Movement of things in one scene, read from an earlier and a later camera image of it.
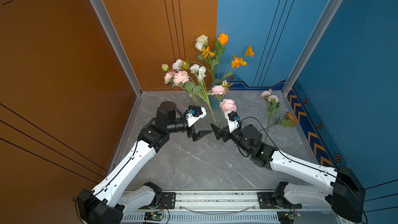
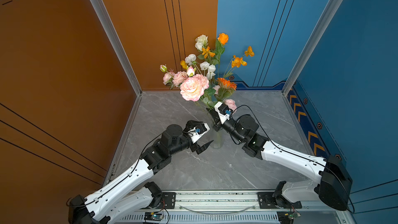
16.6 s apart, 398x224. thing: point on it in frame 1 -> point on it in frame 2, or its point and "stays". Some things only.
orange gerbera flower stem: x=290 y=121 -> x=227 y=88
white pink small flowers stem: x=199 y=72 -> x=204 y=66
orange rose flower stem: x=223 y=40 stays
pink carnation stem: x=274 y=103 -> x=196 y=88
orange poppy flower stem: x=237 y=61 stays
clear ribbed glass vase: x=213 y=141 stays
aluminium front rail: x=233 y=208 stays
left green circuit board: x=152 y=216 stays
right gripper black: x=219 y=133 -> x=216 y=119
